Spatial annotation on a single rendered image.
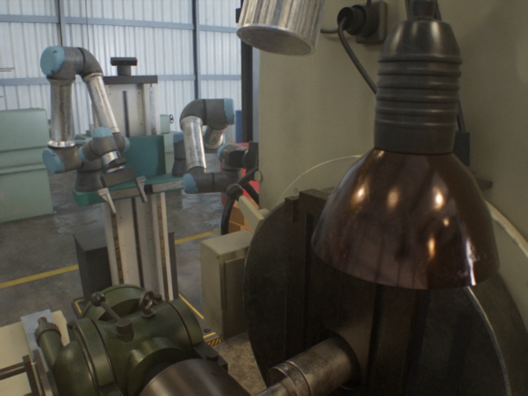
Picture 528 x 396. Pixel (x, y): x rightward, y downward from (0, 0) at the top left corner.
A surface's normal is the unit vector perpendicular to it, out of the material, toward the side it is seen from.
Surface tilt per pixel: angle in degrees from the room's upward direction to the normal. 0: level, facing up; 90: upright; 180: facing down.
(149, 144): 90
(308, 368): 26
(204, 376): 13
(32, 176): 90
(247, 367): 0
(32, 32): 90
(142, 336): 36
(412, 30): 66
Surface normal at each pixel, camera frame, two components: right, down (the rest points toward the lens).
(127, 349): 0.44, -0.50
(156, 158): 0.59, 0.22
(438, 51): 0.07, 0.25
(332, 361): 0.34, -0.67
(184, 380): -0.07, -0.94
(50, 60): -0.47, 0.12
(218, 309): -0.79, 0.17
